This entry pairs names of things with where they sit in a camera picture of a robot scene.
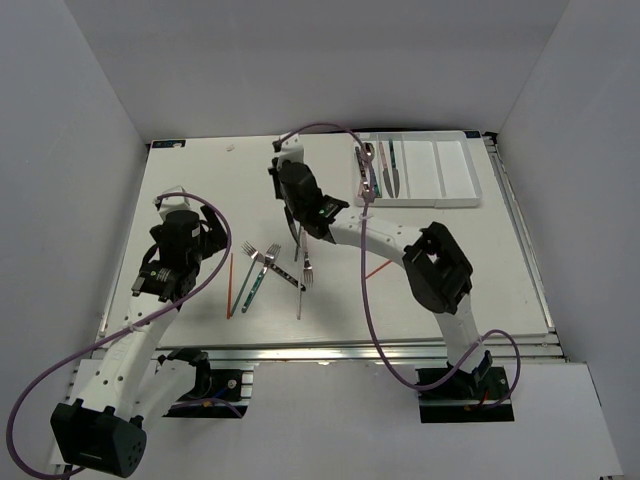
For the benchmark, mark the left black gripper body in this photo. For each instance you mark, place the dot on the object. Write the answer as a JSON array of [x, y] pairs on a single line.
[[211, 241]]

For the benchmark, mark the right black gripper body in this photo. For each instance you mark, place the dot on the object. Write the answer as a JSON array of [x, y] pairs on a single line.
[[297, 213]]

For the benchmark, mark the pink handled spoon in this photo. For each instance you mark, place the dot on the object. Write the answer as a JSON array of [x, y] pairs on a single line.
[[366, 192]]

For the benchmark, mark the dark handled spoon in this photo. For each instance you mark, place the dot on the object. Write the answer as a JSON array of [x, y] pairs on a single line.
[[361, 164]]

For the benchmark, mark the orange chopstick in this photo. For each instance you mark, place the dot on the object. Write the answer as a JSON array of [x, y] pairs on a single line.
[[377, 269], [230, 286]]

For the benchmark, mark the teal handled spoon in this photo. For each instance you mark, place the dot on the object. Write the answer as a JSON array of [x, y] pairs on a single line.
[[370, 155]]

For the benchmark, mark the teal handled knife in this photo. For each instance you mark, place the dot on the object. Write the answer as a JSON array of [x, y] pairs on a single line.
[[394, 170]]

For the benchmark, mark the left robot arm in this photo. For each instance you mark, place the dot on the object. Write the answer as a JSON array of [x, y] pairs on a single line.
[[105, 429]]

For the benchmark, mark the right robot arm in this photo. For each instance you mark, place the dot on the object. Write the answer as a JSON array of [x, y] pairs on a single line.
[[438, 272]]

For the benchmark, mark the white divided utensil tray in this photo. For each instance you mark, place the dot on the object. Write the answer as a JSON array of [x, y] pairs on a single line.
[[436, 169]]

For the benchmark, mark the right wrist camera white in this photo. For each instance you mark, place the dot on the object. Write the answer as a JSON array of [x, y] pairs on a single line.
[[290, 150]]

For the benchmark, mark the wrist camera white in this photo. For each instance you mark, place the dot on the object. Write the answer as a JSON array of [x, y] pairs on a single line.
[[173, 200], [290, 150]]

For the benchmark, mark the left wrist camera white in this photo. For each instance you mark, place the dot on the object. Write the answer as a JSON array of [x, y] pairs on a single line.
[[173, 200]]

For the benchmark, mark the teal handled fork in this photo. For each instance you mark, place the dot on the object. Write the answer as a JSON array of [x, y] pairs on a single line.
[[269, 258]]

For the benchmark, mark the dark speckled handled fork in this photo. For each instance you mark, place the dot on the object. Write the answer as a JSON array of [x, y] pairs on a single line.
[[280, 272]]

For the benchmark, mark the pink handled fork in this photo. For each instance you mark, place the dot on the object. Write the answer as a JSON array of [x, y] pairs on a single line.
[[307, 265]]

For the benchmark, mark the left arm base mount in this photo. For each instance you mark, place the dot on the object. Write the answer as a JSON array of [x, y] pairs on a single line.
[[224, 393]]

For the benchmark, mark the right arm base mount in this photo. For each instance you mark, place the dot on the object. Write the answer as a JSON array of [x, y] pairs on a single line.
[[453, 404]]

